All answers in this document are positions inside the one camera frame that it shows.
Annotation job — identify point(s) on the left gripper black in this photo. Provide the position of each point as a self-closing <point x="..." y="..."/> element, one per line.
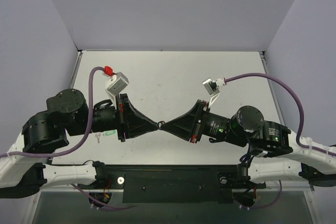
<point x="122" y="118"/>

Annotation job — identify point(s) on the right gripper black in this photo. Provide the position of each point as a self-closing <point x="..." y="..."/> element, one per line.
<point x="198" y="121"/>

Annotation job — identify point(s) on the small metal keyring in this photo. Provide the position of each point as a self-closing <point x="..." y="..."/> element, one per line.
<point x="160" y="124"/>

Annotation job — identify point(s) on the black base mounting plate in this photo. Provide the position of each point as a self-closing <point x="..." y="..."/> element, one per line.
<point x="174" y="183"/>

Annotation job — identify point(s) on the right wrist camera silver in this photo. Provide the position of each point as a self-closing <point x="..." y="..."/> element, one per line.
<point x="212" y="87"/>

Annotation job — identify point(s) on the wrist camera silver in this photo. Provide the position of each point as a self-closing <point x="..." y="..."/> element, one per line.
<point x="115" y="85"/>
<point x="212" y="87"/>

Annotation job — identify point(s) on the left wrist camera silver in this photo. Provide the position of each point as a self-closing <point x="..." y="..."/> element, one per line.
<point x="115" y="85"/>

